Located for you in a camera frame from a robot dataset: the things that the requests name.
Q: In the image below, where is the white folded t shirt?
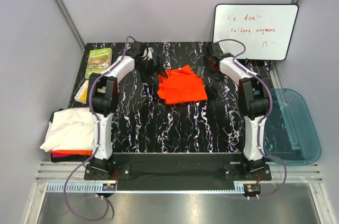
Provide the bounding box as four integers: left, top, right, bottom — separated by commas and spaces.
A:
40, 107, 94, 152

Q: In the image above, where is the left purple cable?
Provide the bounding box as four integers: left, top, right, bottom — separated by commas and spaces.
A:
63, 35, 137, 222

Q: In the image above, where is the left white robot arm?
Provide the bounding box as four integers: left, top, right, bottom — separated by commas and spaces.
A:
86, 41, 168, 180

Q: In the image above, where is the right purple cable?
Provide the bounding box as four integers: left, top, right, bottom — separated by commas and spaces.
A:
211, 38, 289, 201

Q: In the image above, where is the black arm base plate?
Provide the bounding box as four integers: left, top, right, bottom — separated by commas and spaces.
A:
84, 153, 272, 181

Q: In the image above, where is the white dry erase board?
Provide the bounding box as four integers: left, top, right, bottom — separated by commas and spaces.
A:
212, 4, 299, 61

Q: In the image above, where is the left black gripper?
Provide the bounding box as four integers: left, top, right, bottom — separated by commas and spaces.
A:
136, 56, 167, 84

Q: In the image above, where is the orange folded t shirt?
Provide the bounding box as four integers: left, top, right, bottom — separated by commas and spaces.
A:
50, 150, 93, 156

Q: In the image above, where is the orange t shirt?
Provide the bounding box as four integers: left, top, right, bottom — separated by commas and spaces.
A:
157, 65, 208, 105
50, 150, 93, 156

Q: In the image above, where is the teal plastic bin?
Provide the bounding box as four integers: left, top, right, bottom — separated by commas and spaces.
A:
264, 88, 322, 166

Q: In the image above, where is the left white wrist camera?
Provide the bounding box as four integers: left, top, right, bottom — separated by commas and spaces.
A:
141, 47, 154, 60

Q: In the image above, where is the grey cable duct rail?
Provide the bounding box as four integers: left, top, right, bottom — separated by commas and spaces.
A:
47, 182, 117, 193

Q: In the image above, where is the purple cable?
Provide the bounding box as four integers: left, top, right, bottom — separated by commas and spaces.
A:
211, 38, 289, 201
63, 35, 137, 222

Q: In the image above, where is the green treehouse book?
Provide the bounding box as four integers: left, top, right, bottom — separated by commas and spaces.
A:
85, 48, 112, 79

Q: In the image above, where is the yellow small book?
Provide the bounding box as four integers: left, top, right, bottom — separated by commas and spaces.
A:
74, 79, 89, 104

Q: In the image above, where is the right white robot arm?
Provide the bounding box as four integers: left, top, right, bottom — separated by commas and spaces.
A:
203, 39, 273, 180

